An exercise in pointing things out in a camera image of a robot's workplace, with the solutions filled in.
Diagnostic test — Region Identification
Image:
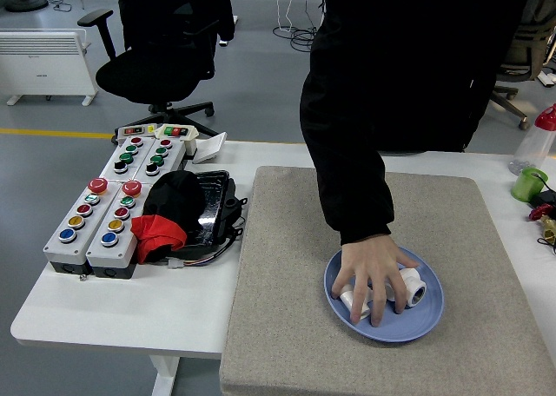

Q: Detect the person's right hand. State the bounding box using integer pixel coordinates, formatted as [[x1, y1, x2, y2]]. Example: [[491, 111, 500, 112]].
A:
[[330, 234, 421, 328]]

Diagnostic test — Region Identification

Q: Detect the white tee pipe fitting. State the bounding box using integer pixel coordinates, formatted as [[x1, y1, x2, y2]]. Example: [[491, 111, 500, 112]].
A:
[[340, 278, 375, 321], [386, 267, 427, 309]]

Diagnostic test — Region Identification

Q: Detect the blue round plate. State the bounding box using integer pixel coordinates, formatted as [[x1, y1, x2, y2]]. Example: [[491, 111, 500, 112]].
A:
[[323, 244, 445, 343]]

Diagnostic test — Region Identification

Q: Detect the grey-brown mat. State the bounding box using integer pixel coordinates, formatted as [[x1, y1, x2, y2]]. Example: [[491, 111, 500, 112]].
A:
[[216, 164, 556, 396]]

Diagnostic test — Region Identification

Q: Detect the green plastic cup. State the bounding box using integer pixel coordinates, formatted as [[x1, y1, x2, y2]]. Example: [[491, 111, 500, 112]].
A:
[[511, 167, 549, 203]]

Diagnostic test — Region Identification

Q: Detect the brass valve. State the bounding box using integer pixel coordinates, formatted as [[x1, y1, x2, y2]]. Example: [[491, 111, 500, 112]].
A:
[[540, 215, 556, 245]]

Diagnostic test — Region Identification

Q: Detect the black plug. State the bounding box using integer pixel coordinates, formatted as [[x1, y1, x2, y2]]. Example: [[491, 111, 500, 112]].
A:
[[527, 190, 556, 208]]

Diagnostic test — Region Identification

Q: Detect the clear bottle red cap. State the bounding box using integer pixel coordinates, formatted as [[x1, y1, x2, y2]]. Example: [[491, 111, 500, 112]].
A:
[[508, 103, 556, 175]]

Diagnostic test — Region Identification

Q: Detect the person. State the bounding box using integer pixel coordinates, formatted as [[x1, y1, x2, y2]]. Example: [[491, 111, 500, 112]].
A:
[[299, 0, 536, 248]]

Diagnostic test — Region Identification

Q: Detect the black cloth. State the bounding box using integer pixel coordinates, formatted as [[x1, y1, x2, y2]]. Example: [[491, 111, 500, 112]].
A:
[[142, 169, 208, 241]]

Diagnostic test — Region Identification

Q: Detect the red cloth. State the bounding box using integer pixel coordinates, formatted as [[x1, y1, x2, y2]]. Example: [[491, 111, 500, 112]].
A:
[[130, 214, 188, 265]]

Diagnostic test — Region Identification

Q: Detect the four-button grey control box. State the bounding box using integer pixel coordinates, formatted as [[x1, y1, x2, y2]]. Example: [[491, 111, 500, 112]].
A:
[[100, 135, 156, 182], [136, 137, 188, 184]]

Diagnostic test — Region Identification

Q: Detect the white table leg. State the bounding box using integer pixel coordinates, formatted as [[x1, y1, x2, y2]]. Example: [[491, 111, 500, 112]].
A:
[[149, 354, 182, 396]]

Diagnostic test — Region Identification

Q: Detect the white table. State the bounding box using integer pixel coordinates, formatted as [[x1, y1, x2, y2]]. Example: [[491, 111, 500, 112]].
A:
[[10, 139, 556, 358]]

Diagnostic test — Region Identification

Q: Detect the five-button grey control box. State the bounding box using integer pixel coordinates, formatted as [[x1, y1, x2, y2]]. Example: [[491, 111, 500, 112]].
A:
[[85, 179, 153, 280], [43, 177, 122, 275]]

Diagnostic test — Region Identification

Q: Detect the black office chair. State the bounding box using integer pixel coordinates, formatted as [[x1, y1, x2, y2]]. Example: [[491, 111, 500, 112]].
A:
[[77, 0, 221, 139]]

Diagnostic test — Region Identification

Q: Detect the white panel heater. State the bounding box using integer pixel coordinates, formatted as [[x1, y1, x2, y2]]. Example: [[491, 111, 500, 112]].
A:
[[0, 28, 99, 107]]

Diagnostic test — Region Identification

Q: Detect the red valve handle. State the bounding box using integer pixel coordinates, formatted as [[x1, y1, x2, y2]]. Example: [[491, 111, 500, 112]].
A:
[[528, 203, 555, 223]]

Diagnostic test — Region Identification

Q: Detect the white connector with wires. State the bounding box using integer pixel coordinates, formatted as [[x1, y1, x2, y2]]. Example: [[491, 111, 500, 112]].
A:
[[167, 238, 239, 270]]

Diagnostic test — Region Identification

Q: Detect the white flat wall switch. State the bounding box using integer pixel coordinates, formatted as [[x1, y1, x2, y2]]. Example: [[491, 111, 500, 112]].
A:
[[192, 131, 228, 165]]

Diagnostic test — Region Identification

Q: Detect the cream green-red switch box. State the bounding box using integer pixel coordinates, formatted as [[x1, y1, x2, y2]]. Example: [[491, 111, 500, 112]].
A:
[[155, 123, 200, 156]]

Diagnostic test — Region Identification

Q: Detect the black floor cable bundle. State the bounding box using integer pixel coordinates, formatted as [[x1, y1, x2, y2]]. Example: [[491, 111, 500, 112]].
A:
[[272, 22, 319, 53]]

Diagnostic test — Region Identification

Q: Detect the white hanging cable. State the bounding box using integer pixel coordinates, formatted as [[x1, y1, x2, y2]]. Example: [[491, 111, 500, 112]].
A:
[[276, 0, 296, 33]]

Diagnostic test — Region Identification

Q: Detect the small grey rocker switch box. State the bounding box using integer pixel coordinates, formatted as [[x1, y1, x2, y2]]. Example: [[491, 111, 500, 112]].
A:
[[115, 124, 157, 144]]

